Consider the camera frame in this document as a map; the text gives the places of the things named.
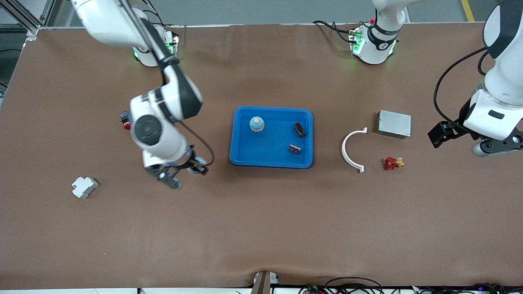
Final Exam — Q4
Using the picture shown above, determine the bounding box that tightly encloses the blue plastic tray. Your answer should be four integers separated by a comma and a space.
230, 106, 314, 169

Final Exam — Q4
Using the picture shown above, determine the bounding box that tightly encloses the silver metal power supply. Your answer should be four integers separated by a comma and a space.
376, 109, 412, 140

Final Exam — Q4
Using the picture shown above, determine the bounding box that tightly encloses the white circuit breaker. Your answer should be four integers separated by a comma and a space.
72, 176, 99, 200

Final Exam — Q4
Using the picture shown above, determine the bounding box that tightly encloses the white curved pipe clamp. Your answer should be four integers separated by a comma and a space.
341, 127, 368, 174

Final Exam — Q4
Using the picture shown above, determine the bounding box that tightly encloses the white edge panel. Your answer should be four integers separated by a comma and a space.
0, 288, 138, 294
140, 288, 252, 294

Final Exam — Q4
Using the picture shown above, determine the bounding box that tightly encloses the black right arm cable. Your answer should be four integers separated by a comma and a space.
121, 0, 215, 167

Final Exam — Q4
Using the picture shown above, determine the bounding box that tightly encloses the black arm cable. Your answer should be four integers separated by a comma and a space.
121, 0, 215, 167
433, 47, 497, 125

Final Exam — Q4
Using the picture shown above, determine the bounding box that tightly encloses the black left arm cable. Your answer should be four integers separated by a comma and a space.
433, 47, 497, 125

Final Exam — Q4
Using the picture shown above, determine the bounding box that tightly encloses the red handle brass valve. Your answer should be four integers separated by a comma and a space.
383, 156, 405, 171

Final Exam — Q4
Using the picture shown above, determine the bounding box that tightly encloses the grey metal bracket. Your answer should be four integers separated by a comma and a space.
251, 270, 280, 294

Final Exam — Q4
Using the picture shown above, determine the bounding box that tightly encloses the black right base cable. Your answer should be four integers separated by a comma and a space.
141, 0, 165, 26

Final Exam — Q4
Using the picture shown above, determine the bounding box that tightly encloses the black base cable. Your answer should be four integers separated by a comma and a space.
141, 0, 165, 26
313, 20, 360, 45

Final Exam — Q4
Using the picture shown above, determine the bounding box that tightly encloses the black cable bundle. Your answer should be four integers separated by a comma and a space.
411, 282, 523, 294

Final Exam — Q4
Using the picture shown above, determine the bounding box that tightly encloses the grey table edge rail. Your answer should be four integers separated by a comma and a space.
39, 21, 493, 30

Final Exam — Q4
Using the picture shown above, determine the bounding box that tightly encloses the black looped cable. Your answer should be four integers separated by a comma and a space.
324, 276, 385, 294

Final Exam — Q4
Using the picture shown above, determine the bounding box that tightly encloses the black left base cable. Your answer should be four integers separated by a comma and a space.
313, 20, 360, 45

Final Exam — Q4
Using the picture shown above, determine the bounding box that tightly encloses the aluminium frame profile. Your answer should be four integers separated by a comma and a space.
0, 0, 56, 41

